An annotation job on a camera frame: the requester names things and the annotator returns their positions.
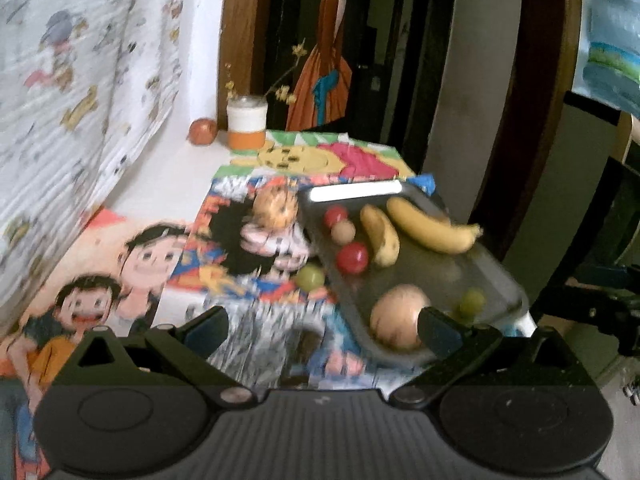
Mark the large green grape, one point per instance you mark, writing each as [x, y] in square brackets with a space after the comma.
[471, 302]

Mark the dark metal tray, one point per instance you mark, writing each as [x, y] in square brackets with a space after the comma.
[440, 272]

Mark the brown wooden frame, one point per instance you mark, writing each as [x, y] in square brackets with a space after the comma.
[240, 35]

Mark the red apple by wall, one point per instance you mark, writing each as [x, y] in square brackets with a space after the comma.
[202, 131]

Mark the blue painted picture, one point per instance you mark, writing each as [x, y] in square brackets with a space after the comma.
[612, 50]

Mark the beige round fruit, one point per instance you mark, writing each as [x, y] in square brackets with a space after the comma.
[395, 317]

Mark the large red cherry tomato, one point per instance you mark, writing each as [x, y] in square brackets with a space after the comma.
[352, 258]

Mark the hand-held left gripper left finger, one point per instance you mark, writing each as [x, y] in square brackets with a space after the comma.
[210, 327]

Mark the small brown longan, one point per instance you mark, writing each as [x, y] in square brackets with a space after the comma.
[343, 232]

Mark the white cartoon printed blanket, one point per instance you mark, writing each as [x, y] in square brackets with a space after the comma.
[75, 110]

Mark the small red cherry tomato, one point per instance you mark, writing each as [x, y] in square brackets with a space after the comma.
[335, 216]

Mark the silver-haired figure printed mat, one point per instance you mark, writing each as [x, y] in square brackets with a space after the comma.
[270, 330]

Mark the striped orange tangerine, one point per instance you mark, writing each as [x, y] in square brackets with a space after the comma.
[272, 207]

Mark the small yellow banana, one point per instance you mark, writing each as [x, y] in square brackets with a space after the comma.
[382, 240]

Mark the small green grape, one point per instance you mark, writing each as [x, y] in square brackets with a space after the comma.
[310, 277]

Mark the black-haired fighter printed mat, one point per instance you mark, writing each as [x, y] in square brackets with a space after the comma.
[225, 240]

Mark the robed figure wall poster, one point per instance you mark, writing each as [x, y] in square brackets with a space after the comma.
[325, 85]

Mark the large yellow banana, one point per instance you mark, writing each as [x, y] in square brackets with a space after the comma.
[430, 232]

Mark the yellow bear printed mat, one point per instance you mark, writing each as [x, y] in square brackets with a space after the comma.
[320, 157]

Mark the yellow flower twigs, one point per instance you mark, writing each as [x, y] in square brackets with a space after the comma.
[285, 95]

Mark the cartoon children printed mat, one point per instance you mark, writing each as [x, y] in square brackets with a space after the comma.
[100, 280]

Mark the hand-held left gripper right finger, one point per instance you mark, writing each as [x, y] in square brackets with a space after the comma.
[442, 338]

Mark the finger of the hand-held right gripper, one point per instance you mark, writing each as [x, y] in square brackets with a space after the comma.
[570, 302]

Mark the white and orange jar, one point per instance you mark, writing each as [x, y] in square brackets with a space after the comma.
[246, 125]

